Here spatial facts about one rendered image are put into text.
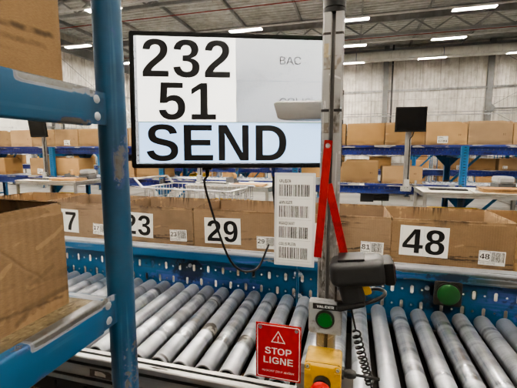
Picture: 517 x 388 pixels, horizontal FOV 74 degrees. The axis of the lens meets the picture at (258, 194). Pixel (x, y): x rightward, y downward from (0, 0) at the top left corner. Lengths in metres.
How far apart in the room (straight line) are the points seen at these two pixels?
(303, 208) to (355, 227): 0.63
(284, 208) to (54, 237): 0.47
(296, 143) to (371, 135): 5.05
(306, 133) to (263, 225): 0.64
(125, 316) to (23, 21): 0.28
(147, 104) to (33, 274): 0.54
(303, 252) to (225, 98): 0.38
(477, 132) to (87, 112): 5.91
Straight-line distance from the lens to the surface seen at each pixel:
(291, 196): 0.71
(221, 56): 0.83
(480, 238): 1.40
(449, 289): 1.34
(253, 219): 1.38
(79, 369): 1.14
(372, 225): 1.33
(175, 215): 1.51
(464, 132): 6.03
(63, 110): 0.33
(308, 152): 0.81
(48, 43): 0.37
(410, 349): 1.11
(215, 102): 0.81
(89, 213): 1.76
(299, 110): 0.81
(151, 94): 0.83
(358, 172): 5.58
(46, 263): 0.37
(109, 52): 0.38
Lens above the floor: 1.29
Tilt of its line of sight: 7 degrees down
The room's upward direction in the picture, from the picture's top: straight up
